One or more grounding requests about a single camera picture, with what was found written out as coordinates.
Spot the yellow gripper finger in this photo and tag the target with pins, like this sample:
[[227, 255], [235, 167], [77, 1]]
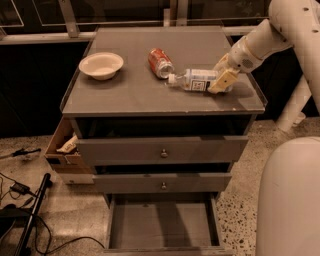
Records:
[[225, 78], [222, 64]]

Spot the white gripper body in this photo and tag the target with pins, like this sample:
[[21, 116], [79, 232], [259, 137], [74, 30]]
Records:
[[242, 59]]

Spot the clear plastic water bottle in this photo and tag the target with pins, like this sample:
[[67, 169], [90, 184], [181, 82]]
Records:
[[193, 80]]

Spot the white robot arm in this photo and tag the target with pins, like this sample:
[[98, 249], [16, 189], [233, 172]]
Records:
[[288, 214]]

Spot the grey top drawer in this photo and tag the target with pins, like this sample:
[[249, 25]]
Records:
[[159, 140]]

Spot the grey drawer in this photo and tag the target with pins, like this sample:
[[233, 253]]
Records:
[[159, 140], [174, 224], [167, 178]]

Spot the grey drawer cabinet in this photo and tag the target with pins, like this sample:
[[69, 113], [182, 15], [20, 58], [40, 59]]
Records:
[[136, 92]]

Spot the grey middle drawer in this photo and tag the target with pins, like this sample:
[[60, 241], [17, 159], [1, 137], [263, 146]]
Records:
[[167, 178]]

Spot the grey bottom drawer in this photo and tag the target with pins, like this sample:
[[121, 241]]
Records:
[[174, 224]]

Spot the red soda can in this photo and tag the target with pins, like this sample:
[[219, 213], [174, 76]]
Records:
[[160, 63]]

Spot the metal window railing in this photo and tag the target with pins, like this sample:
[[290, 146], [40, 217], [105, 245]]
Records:
[[73, 18]]

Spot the white paper bowl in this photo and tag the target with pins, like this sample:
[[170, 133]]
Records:
[[101, 66]]

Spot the brown cardboard box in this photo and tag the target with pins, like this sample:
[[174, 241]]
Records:
[[64, 157]]

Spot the black pole stand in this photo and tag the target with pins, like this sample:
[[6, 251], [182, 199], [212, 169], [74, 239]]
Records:
[[31, 215]]

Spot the black tool on floor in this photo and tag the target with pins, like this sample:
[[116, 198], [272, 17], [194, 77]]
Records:
[[20, 152]]

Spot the white diagonal support post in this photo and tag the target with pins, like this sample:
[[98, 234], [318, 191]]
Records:
[[292, 115]]

